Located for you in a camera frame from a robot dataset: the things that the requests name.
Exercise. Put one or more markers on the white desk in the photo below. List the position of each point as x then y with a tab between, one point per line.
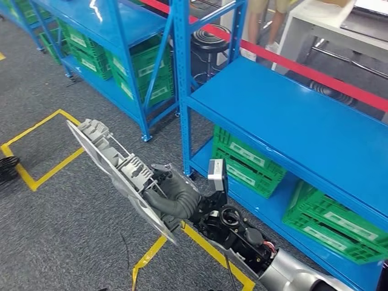
318	20

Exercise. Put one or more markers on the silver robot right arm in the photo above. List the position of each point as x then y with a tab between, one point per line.
242	241

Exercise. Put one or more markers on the red barrier belt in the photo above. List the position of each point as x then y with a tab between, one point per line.
303	72

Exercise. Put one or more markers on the yellow floor tape square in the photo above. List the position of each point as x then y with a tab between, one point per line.
1	56
57	169

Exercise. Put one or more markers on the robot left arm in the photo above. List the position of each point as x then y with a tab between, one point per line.
8	170

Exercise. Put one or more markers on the black cardboard box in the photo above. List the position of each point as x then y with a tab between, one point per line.
383	279

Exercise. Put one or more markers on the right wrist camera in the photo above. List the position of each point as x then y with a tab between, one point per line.
216	172

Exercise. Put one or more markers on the silver plastic wheel hubcap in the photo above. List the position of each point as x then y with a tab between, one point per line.
133	172

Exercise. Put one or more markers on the person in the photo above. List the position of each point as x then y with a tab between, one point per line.
253	20

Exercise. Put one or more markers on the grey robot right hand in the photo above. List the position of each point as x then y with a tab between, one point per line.
179	199

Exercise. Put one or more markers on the blue metal shelf rack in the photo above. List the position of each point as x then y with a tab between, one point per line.
136	24
23	24
303	120

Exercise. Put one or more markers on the brown cardboard box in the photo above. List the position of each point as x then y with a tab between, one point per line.
333	2

